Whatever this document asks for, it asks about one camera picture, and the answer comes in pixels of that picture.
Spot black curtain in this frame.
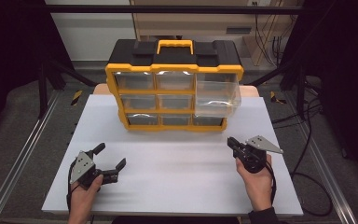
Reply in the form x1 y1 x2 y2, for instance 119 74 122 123
0 0 73 139
287 0 358 183

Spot black horizontal bar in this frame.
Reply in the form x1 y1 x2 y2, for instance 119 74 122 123
43 4 306 15

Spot right hand-held gripper cable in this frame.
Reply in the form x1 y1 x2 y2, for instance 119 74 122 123
263 161 334 217

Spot clear organizer drawer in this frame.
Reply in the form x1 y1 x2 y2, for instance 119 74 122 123
194 73 242 119

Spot person's left hand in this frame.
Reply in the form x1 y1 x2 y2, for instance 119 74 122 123
67 174 104 217

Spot wooden table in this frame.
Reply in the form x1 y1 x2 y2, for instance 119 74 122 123
92 83 260 98

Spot person's right hand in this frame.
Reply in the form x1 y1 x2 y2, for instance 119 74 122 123
235 153 275 211

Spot hand-held gripper cable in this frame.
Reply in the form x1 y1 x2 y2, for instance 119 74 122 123
263 161 334 217
65 161 76 213

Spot black floor cables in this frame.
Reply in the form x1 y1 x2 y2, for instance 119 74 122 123
272 78 324 171

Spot yellow black organizer case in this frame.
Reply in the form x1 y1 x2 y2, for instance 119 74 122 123
104 38 245 133

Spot left hand-held gripper cable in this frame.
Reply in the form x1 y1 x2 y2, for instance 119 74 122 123
65 161 76 213

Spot black hanging cables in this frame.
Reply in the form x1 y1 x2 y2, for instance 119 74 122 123
253 13 285 67

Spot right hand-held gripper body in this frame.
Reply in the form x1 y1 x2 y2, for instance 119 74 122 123
231 134 284 175

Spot grid of clear plastic bins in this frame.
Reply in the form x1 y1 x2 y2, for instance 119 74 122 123
113 71 231 127

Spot black metal stand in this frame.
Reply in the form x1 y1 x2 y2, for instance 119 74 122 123
248 57 310 121
36 57 99 119

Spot aluminium floor rail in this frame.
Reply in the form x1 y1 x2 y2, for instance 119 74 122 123
0 91 62 224
283 91 358 224

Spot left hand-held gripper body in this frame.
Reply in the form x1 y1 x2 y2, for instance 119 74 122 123
69 149 119 191

